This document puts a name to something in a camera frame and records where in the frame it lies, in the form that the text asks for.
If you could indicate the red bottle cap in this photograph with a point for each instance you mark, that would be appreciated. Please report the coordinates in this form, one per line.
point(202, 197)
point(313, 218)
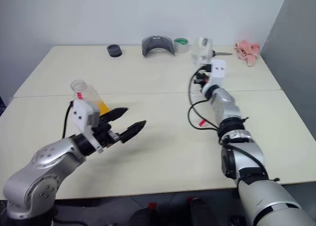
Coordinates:
point(202, 122)

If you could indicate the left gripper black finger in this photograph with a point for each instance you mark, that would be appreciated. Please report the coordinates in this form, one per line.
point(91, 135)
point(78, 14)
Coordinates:
point(132, 132)
point(116, 113)

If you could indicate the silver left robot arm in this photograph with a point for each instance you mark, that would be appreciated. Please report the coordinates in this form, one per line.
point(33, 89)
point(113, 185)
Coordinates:
point(44, 161)

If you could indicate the dark laptop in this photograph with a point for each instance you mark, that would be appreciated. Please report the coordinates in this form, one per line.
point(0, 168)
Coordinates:
point(1, 106)

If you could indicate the black round container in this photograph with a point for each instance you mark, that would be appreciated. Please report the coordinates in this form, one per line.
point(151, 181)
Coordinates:
point(114, 51)

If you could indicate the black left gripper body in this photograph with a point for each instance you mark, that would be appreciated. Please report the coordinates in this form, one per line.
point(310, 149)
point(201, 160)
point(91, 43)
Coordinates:
point(105, 134)

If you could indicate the clear bottle with orange drink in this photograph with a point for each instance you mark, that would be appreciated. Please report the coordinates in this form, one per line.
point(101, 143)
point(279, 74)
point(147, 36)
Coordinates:
point(91, 92)

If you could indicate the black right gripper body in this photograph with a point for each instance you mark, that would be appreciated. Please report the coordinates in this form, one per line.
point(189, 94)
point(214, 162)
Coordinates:
point(208, 74)

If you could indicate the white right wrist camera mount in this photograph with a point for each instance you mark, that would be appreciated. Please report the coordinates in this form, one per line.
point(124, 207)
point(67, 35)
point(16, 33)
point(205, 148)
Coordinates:
point(219, 74)

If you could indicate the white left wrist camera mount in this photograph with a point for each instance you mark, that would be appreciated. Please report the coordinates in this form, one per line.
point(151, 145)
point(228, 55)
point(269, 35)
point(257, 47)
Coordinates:
point(82, 114)

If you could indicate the pink cloth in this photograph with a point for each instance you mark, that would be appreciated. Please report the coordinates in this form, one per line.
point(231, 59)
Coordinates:
point(247, 51)

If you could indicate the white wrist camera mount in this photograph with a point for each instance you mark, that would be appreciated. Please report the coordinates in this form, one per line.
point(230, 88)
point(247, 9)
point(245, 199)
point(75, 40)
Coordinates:
point(82, 114)
point(219, 74)

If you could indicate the grey partition panel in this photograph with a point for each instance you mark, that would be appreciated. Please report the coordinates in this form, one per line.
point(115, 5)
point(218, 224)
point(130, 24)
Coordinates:
point(293, 50)

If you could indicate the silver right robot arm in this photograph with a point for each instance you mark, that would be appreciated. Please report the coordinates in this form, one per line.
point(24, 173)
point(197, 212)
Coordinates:
point(227, 104)

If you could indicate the green tape roll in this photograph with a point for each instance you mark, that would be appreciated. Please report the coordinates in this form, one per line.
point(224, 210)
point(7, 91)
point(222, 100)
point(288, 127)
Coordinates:
point(181, 46)

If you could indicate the grey curved headset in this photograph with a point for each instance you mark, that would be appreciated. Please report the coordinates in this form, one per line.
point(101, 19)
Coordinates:
point(148, 44)

